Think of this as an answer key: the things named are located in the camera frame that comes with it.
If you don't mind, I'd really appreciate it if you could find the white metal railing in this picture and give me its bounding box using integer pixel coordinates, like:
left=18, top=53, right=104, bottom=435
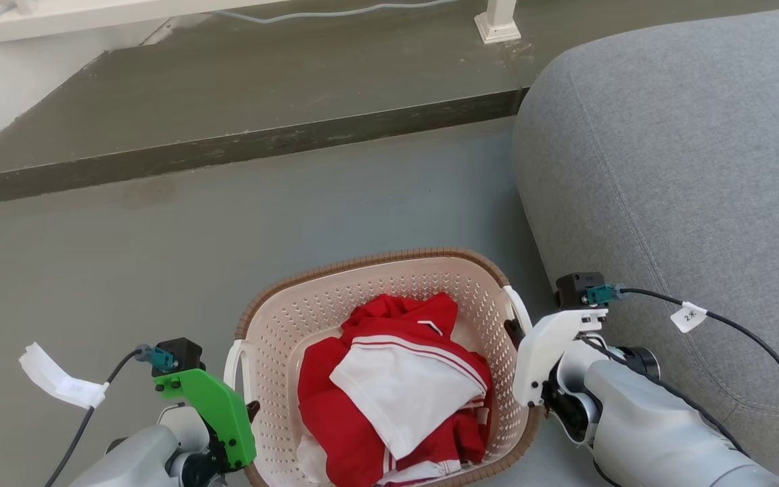
left=0, top=0, right=522, bottom=45

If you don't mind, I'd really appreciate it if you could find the light grey floor cable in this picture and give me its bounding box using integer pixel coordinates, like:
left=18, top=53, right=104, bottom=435
left=0, top=0, right=459, bottom=66

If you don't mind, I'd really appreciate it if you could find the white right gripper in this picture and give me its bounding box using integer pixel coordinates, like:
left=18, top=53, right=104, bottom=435
left=504, top=308, right=609, bottom=407

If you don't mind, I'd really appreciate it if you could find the black right camera cable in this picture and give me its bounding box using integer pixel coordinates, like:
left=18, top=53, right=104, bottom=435
left=584, top=283, right=779, bottom=485

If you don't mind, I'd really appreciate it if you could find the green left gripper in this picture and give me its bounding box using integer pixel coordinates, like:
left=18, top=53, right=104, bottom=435
left=154, top=368, right=262, bottom=471

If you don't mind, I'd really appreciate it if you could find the grey fabric sofa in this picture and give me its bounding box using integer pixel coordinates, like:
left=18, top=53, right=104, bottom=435
left=511, top=5, right=779, bottom=482

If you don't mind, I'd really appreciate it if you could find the red garment with white stripes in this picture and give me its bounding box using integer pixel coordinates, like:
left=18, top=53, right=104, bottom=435
left=296, top=292, right=494, bottom=487

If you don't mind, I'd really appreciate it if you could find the small white written cable tag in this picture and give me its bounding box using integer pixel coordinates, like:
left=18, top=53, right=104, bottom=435
left=669, top=302, right=709, bottom=334

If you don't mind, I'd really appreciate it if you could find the black left camera cable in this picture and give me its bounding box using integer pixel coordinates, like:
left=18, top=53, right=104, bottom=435
left=43, top=345, right=179, bottom=487

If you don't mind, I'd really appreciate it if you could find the black camera cable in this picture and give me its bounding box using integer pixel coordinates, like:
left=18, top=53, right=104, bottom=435
left=584, top=283, right=779, bottom=485
left=43, top=345, right=179, bottom=487

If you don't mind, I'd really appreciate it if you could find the white tape cable label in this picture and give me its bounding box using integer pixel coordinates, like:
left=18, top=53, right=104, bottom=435
left=18, top=342, right=110, bottom=411

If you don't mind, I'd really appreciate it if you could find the beige perforated plastic laundry basket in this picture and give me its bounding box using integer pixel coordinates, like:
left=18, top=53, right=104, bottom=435
left=223, top=246, right=543, bottom=487

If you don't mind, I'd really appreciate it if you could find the white garment with red trim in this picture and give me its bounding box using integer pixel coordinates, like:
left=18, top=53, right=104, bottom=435
left=329, top=335, right=489, bottom=461

